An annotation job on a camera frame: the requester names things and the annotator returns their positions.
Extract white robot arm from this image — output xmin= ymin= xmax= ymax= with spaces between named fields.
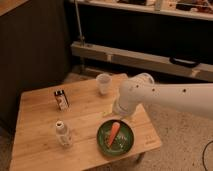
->
xmin=112 ymin=73 xmax=213 ymax=119

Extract clear plastic cup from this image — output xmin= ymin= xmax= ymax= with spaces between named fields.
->
xmin=96 ymin=73 xmax=112 ymax=95

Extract orange carrot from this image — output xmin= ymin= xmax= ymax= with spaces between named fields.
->
xmin=108 ymin=122 xmax=120 ymax=146

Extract vertical metal pole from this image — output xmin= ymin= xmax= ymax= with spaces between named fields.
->
xmin=74 ymin=0 xmax=85 ymax=46

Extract green plate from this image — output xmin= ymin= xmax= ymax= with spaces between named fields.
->
xmin=96 ymin=119 xmax=134 ymax=157

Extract wooden table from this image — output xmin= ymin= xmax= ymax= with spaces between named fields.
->
xmin=9 ymin=73 xmax=163 ymax=171

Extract clear plastic bottle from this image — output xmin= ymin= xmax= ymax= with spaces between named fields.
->
xmin=56 ymin=121 xmax=72 ymax=146

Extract long metal case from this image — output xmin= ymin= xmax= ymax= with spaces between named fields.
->
xmin=71 ymin=41 xmax=213 ymax=82

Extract cluttered shelf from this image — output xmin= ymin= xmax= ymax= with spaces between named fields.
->
xmin=69 ymin=0 xmax=213 ymax=21

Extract black case handle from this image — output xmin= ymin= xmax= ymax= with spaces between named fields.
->
xmin=169 ymin=57 xmax=200 ymax=68

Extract black cable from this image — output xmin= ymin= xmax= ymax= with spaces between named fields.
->
xmin=201 ymin=140 xmax=213 ymax=171

